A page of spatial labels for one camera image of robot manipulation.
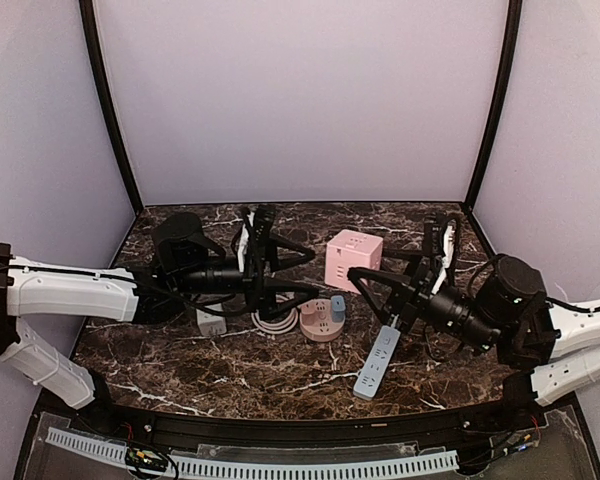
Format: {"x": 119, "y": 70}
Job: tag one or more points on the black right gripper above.
{"x": 420, "y": 292}

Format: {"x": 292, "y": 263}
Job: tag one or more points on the pink cube socket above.
{"x": 350, "y": 249}

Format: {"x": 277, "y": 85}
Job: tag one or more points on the white cube socket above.
{"x": 210, "y": 325}

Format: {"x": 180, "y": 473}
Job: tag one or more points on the small circuit board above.
{"x": 145, "y": 461}

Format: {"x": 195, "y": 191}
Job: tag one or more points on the black front rail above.
{"x": 467, "y": 427}

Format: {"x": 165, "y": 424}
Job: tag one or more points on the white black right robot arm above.
{"x": 552, "y": 346}

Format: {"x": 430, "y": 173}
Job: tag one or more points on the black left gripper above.
{"x": 255, "y": 273}

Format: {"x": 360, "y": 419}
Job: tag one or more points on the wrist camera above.
{"x": 246, "y": 247}
{"x": 441, "y": 244}

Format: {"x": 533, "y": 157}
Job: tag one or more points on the small blue plug adapter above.
{"x": 338, "y": 309}

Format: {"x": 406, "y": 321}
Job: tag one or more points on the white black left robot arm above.
{"x": 187, "y": 269}

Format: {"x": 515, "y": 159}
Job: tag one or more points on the round pink power strip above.
{"x": 324, "y": 329}

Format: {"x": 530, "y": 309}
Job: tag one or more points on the small pink plug adapter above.
{"x": 307, "y": 313}

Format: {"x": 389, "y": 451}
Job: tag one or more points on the white cable duct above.
{"x": 393, "y": 461}

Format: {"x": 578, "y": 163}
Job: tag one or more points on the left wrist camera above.
{"x": 246, "y": 247}

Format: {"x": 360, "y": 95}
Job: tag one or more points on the blue power strip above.
{"x": 372, "y": 373}

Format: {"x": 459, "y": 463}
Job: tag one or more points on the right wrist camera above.
{"x": 441, "y": 244}

